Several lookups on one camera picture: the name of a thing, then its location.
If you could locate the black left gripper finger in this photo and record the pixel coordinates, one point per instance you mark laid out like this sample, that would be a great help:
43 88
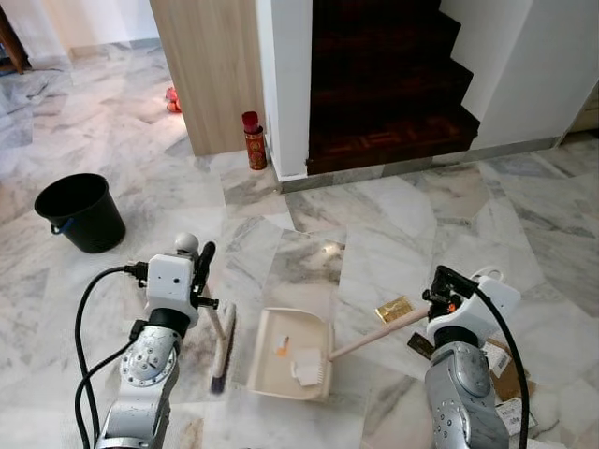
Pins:
203 264

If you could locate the beige broom purple bristles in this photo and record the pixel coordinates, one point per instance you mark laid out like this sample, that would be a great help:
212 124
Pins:
223 355

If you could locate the beige plastic dustpan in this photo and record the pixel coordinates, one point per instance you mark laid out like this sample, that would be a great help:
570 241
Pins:
271 365

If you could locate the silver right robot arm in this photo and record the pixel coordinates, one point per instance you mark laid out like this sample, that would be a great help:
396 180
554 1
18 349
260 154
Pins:
459 393

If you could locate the gold foil wrapper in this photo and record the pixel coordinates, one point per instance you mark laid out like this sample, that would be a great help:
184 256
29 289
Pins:
393 310

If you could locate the dark brown wrapper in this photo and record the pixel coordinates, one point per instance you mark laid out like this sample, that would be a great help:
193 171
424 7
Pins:
421 346

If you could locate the small orange scrap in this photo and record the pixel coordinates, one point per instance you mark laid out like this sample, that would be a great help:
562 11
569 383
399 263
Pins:
281 350

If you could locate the brown cardboard box white label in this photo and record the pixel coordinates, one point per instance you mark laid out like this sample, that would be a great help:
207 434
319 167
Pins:
510 383

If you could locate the black plastic bucket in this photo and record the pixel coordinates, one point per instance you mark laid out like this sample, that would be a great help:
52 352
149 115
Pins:
89 224

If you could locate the white crumpled paper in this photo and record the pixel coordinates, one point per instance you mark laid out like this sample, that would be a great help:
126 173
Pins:
307 368

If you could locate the red cylindrical canister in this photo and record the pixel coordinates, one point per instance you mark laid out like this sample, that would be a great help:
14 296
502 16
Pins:
255 145

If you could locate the small labelled cardboard box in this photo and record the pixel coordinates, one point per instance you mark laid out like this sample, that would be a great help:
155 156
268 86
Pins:
515 416

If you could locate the small red ornament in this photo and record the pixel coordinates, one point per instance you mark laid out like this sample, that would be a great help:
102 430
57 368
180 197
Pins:
173 101

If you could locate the dark wood staircase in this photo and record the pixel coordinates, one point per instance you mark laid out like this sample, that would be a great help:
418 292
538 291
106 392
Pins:
384 94

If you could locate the brown wooden furniture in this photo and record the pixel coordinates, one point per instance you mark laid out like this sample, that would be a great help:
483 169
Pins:
7 47

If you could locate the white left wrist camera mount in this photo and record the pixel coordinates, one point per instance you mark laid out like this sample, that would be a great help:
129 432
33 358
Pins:
168 281

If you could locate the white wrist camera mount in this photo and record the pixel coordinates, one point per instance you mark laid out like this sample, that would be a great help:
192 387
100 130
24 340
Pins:
491 304
168 281

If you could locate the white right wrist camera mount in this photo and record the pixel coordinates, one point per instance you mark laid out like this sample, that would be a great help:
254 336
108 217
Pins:
491 304

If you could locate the light wood wall panel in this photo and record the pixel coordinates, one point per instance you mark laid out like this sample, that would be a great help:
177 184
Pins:
211 75

